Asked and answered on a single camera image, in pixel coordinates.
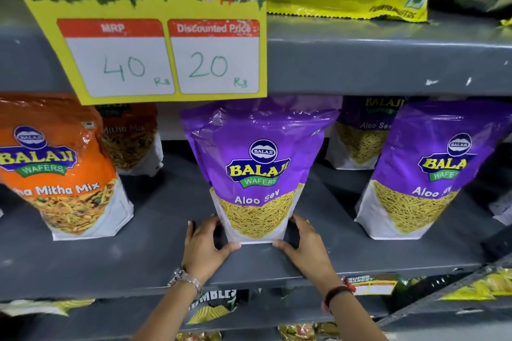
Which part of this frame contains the orange snack packet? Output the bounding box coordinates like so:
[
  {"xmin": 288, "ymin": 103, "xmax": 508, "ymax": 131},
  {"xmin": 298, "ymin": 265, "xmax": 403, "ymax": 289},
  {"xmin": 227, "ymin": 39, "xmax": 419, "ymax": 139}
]
[
  {"xmin": 95, "ymin": 103, "xmax": 164, "ymax": 176},
  {"xmin": 0, "ymin": 93, "xmax": 134, "ymax": 241}
]

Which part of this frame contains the golden snack packet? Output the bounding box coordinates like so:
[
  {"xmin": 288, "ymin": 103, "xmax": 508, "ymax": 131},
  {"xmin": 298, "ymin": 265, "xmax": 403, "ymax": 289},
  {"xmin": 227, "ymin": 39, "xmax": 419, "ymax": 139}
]
[
  {"xmin": 176, "ymin": 330, "xmax": 223, "ymax": 341},
  {"xmin": 278, "ymin": 322, "xmax": 341, "ymax": 341}
]

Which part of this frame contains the dark green snack packet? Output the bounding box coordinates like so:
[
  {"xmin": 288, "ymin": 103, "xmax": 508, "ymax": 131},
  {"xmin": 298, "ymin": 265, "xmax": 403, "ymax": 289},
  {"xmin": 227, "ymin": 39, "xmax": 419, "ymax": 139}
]
[
  {"xmin": 184, "ymin": 289, "xmax": 249, "ymax": 326},
  {"xmin": 391, "ymin": 272, "xmax": 482, "ymax": 311}
]

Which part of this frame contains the white and yellow snack packet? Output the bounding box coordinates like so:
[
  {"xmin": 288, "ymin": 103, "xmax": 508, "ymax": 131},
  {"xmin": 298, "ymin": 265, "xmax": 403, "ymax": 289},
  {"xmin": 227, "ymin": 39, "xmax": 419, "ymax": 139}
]
[{"xmin": 0, "ymin": 298, "xmax": 95, "ymax": 317}]

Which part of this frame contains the person's left hand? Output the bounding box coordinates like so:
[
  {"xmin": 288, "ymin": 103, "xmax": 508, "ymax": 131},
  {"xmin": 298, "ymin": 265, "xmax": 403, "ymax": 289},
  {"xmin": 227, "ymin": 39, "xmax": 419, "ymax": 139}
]
[{"xmin": 182, "ymin": 215, "xmax": 241, "ymax": 285}]

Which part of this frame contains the white paper label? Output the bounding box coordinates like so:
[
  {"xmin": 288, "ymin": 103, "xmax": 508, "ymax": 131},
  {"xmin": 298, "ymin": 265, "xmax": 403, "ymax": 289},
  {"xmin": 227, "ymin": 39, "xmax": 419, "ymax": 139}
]
[{"xmin": 490, "ymin": 189, "xmax": 512, "ymax": 226}]

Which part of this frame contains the silver wristwatch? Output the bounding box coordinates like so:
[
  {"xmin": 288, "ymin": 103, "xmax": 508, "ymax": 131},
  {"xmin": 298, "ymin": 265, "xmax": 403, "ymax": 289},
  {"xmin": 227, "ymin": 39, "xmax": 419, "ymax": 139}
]
[{"xmin": 167, "ymin": 267, "xmax": 204, "ymax": 298}]

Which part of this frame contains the person's right hand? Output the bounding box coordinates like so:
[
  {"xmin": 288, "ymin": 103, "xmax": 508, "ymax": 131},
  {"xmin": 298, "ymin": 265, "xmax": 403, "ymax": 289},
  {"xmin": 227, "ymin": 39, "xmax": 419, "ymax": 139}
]
[{"xmin": 272, "ymin": 213, "xmax": 345, "ymax": 293}]

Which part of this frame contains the red and black wrist band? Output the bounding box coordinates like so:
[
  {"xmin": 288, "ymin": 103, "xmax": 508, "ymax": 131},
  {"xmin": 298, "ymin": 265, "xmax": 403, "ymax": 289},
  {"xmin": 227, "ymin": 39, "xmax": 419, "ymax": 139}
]
[{"xmin": 322, "ymin": 285, "xmax": 357, "ymax": 314}]

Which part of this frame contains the grey metal shelf rack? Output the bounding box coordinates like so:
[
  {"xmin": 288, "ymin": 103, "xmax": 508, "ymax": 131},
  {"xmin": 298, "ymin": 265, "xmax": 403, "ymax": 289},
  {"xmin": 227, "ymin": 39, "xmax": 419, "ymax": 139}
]
[{"xmin": 0, "ymin": 0, "xmax": 512, "ymax": 341}]

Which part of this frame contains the person's left forearm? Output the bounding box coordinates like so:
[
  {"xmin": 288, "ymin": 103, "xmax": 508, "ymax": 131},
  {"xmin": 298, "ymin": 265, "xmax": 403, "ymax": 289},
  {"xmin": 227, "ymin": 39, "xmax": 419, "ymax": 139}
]
[{"xmin": 132, "ymin": 279, "xmax": 201, "ymax": 341}]

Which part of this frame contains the person's right forearm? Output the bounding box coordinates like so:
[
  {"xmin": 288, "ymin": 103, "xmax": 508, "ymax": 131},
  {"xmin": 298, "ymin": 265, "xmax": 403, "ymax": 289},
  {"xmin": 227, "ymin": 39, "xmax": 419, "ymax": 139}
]
[{"xmin": 325, "ymin": 291, "xmax": 389, "ymax": 341}]

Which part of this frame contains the small yellow price sign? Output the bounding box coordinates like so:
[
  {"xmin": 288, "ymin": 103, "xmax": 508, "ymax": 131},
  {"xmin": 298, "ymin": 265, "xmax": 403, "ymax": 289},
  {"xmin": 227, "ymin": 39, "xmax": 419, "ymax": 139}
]
[{"xmin": 343, "ymin": 274, "xmax": 399, "ymax": 297}]

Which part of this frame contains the yellow and green price sign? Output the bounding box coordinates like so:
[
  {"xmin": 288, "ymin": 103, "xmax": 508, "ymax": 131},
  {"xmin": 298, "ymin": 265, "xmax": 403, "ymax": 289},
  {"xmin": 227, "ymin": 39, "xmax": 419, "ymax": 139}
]
[{"xmin": 0, "ymin": 0, "xmax": 269, "ymax": 106}]

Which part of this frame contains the purple snack packet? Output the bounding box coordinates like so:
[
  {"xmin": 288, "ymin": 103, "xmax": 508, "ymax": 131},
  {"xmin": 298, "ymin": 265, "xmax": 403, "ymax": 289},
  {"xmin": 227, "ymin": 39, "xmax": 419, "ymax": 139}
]
[
  {"xmin": 354, "ymin": 100, "xmax": 512, "ymax": 241},
  {"xmin": 180, "ymin": 99, "xmax": 341, "ymax": 245},
  {"xmin": 325, "ymin": 96, "xmax": 405, "ymax": 171}
]

